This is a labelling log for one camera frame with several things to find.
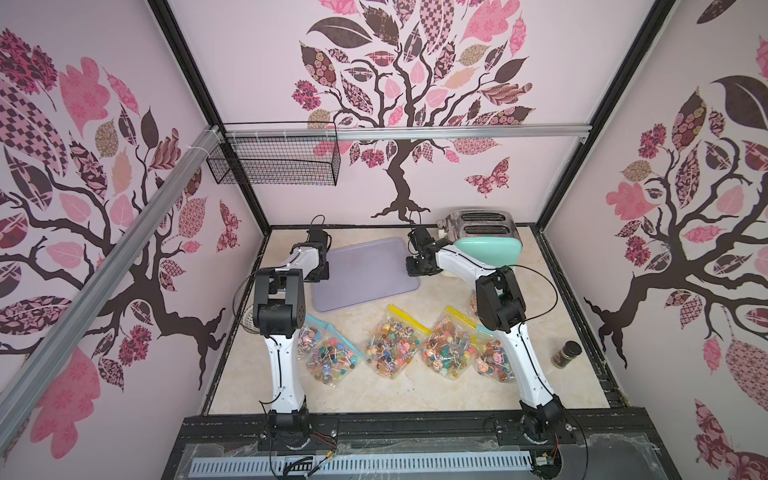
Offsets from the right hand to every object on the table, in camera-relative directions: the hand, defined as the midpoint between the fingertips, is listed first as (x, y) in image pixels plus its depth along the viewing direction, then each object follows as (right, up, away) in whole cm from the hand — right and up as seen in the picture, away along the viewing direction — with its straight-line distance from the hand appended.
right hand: (414, 267), depth 107 cm
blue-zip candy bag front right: (+21, -25, -23) cm, 40 cm away
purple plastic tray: (-18, -2, -5) cm, 19 cm away
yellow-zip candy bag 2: (+9, -22, -20) cm, 32 cm away
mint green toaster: (+23, +11, -13) cm, 29 cm away
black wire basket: (-39, +38, -12) cm, 56 cm away
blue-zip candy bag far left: (-34, -21, -19) cm, 44 cm away
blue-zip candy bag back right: (+11, -6, -40) cm, 42 cm away
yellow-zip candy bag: (-8, -21, -21) cm, 31 cm away
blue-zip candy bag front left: (-26, -25, -22) cm, 42 cm away
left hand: (-37, -5, -3) cm, 37 cm away
